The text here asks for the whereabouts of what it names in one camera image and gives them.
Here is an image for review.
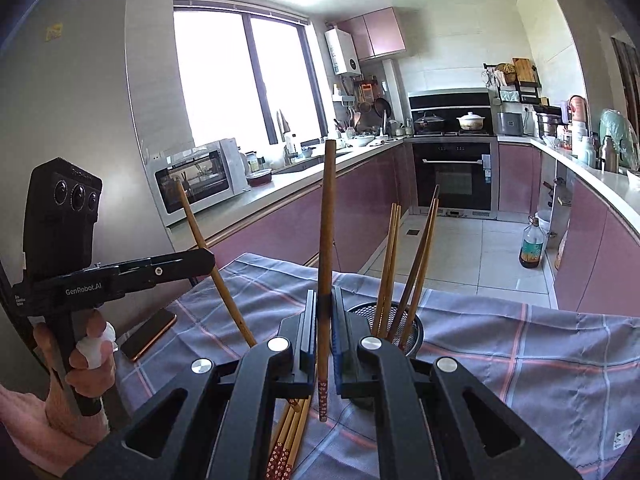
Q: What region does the grey plaid tablecloth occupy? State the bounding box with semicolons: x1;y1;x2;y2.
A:
112;252;640;480

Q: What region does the person's left hand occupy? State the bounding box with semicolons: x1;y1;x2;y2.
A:
32;309;118;413

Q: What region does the red-tipped bamboo chopstick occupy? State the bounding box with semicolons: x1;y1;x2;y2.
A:
389;185;441;335
279;400;300;480
267;412;290;480
287;399;305;466
381;204;402;340
317;139;337;422
401;198;440;350
174;177;258;348
272;405;295;480
374;203;397;338

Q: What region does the pink wall cabinet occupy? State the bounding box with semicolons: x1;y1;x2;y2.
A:
336;7;407;61

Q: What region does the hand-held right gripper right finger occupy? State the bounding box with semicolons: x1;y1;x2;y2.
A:
330;287;583;480

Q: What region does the white gas water heater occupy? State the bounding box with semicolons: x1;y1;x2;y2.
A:
325;27;362;76

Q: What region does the black smartphone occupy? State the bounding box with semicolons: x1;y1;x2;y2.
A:
120;308;178;362

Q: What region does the black range hood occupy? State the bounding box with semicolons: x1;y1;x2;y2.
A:
409;91;493;137

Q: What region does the cooking oil bottle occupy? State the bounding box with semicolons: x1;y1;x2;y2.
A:
519;216;546;270

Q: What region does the pink peninsula counter cabinet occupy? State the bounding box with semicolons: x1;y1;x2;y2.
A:
497;135;640;318

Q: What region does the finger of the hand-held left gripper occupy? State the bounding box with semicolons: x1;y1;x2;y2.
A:
97;248;217;299

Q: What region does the steel stock pot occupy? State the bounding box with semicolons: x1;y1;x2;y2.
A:
536;110;563;138

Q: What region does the silver refrigerator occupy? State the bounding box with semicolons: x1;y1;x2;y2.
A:
0;0;198;431

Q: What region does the black wok with glass lid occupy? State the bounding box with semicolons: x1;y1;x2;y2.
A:
412;112;446;135

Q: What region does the black mesh utensil holder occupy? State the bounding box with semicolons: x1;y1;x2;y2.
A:
347;302;425;361

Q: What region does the pink kettle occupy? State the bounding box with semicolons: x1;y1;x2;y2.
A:
567;95;588;126

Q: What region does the pink sink counter cabinet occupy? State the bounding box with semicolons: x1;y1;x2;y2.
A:
167;137;416;281

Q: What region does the kitchen window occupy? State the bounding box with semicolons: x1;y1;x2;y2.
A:
172;5;331;153

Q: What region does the green plastic-covered appliance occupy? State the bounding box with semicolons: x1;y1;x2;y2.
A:
599;109;640;171

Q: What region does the black built-in oven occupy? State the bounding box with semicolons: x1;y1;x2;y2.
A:
411;139;498;218

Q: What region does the silver rice cooker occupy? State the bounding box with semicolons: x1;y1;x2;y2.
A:
496;111;523;136

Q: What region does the white casserole pot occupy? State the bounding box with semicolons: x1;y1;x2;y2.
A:
457;111;488;132

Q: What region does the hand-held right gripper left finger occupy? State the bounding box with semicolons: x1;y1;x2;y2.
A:
65;290;318;480

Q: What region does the white countertop oven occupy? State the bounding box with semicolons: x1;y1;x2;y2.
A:
152;138;248;228

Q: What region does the black wall rack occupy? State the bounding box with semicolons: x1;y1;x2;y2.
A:
482;60;543;106

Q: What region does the wooden cutting board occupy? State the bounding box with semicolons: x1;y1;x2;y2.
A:
512;57;536;83

